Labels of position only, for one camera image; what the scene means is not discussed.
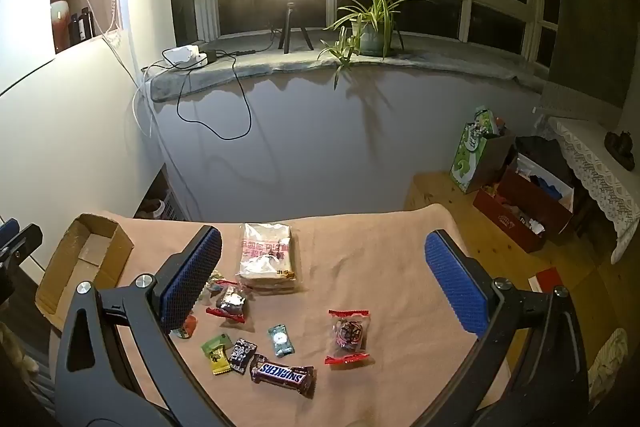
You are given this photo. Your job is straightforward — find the green and yellow candy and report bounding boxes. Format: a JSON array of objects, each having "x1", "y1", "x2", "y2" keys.
[{"x1": 201, "y1": 334, "x2": 232, "y2": 376}]

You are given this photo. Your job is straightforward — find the red book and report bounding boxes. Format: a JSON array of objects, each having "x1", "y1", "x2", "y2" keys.
[{"x1": 528, "y1": 268, "x2": 564, "y2": 294}]

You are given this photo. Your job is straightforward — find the green gift bag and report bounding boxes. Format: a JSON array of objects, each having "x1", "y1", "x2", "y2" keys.
[{"x1": 449, "y1": 106, "x2": 517, "y2": 195}]

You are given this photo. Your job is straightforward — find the floral cloth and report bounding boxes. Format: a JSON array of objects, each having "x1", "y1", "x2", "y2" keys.
[{"x1": 587, "y1": 328, "x2": 629, "y2": 409}]

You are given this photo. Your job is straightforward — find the silver red-ended candy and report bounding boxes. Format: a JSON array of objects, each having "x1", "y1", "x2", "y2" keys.
[{"x1": 206, "y1": 279, "x2": 252, "y2": 324}]

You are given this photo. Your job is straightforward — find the red box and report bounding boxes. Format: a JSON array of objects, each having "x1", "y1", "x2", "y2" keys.
[{"x1": 472, "y1": 184, "x2": 548, "y2": 254}]

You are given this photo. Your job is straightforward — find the white power adapter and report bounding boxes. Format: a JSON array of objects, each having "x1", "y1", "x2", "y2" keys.
[{"x1": 161, "y1": 45, "x2": 208, "y2": 70}]

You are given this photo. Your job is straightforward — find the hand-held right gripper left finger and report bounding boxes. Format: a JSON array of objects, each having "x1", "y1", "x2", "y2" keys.
[{"x1": 54, "y1": 225, "x2": 236, "y2": 427}]

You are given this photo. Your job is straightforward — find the grey windowsill mat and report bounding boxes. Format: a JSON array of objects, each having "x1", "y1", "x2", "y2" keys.
[{"x1": 145, "y1": 34, "x2": 546, "y2": 104}]

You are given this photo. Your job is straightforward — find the white lace-covered table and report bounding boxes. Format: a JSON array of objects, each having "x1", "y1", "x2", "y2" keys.
[{"x1": 542, "y1": 114, "x2": 640, "y2": 266}]

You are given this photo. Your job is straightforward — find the orange and green candy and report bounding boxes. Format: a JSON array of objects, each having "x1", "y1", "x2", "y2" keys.
[{"x1": 171, "y1": 314, "x2": 199, "y2": 339}]

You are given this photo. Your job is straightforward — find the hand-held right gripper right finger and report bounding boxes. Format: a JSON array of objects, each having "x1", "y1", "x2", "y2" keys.
[{"x1": 425, "y1": 229, "x2": 588, "y2": 427}]

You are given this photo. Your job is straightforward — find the teal wrapped candy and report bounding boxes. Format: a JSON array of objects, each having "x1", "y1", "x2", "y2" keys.
[{"x1": 267, "y1": 323, "x2": 294, "y2": 356}]

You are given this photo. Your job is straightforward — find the red vase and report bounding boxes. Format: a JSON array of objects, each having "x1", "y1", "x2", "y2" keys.
[{"x1": 50, "y1": 0, "x2": 71, "y2": 53}]

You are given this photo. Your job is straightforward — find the brown chocolate bar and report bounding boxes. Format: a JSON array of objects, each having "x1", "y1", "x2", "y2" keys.
[{"x1": 249, "y1": 353, "x2": 316, "y2": 399}]

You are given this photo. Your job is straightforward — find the potted spider plant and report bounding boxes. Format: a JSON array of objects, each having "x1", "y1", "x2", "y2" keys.
[{"x1": 317, "y1": 0, "x2": 433, "y2": 90}]

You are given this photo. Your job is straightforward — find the dark bottles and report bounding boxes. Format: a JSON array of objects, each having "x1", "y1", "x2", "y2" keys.
[{"x1": 70, "y1": 7, "x2": 96, "y2": 46}]

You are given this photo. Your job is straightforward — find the clear red-ended snack packet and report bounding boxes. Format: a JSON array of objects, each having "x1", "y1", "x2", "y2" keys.
[{"x1": 325, "y1": 308, "x2": 372, "y2": 367}]

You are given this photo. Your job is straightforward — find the black cable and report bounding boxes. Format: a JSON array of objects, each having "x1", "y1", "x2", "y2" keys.
[{"x1": 176, "y1": 49, "x2": 281, "y2": 140}]

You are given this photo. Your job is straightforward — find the black and white candy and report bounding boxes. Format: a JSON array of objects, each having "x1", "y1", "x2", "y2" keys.
[{"x1": 228, "y1": 338, "x2": 258, "y2": 376}]

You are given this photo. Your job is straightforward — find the brown box of clothes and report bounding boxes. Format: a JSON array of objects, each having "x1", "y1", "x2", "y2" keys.
[{"x1": 497, "y1": 136, "x2": 581, "y2": 234}]

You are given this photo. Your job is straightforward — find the dark figurine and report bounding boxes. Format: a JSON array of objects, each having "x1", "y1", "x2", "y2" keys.
[{"x1": 604, "y1": 130, "x2": 636, "y2": 169}]

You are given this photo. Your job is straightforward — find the cardboard box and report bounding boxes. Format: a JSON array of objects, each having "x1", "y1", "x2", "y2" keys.
[{"x1": 35, "y1": 213, "x2": 135, "y2": 325}]

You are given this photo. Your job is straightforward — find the dark curtain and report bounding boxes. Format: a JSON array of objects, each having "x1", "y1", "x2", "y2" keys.
[{"x1": 547, "y1": 0, "x2": 640, "y2": 108}]

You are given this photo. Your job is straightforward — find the grey storage basket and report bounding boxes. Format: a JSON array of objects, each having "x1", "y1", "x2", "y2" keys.
[{"x1": 134, "y1": 164, "x2": 194, "y2": 223}]

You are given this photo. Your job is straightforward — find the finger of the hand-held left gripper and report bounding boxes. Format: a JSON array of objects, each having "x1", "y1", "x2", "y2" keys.
[{"x1": 0, "y1": 218, "x2": 44, "y2": 269}]

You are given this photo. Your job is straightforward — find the black tripod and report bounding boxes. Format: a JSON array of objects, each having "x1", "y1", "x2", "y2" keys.
[{"x1": 272, "y1": 0, "x2": 315, "y2": 55}]

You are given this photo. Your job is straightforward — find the large clear cracker pack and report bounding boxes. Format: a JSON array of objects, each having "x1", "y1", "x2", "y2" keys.
[{"x1": 235, "y1": 223, "x2": 305, "y2": 294}]

